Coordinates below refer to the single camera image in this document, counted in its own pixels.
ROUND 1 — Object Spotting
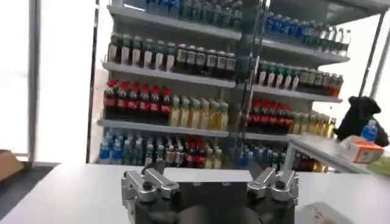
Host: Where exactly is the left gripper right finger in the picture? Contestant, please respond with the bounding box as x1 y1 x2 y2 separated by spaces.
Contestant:
246 163 300 206

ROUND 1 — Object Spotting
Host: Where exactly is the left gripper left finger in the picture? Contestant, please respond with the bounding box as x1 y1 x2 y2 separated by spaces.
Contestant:
120 159 181 209

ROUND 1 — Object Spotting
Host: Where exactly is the grey printed T-shirt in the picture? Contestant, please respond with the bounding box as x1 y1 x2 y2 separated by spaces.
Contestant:
294 201 355 224

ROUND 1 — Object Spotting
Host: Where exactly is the white side table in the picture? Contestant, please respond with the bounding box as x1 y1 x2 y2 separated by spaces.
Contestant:
283 133 390 177

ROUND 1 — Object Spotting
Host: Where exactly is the bottle shelf unit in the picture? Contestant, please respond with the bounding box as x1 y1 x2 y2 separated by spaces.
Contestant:
237 0 352 173
96 0 244 170

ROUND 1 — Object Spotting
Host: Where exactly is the orange tissue pack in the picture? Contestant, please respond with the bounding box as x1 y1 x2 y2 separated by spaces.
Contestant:
340 135 385 164

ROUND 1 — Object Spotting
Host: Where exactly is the black bag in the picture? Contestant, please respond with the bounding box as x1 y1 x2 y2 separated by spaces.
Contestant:
333 96 390 147

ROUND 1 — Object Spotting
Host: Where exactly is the green cloth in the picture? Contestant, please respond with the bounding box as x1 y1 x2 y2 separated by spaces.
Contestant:
366 154 390 177

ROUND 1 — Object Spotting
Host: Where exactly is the blue water bottle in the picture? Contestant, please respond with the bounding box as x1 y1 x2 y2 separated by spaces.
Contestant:
361 119 379 144

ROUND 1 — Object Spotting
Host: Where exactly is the thin black pole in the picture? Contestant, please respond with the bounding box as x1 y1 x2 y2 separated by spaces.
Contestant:
85 0 101 164

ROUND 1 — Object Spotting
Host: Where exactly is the brown cardboard box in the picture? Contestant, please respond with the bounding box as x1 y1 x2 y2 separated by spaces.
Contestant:
0 149 26 181

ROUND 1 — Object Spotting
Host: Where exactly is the grey window frame post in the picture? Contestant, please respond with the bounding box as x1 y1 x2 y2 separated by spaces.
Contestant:
27 0 42 164

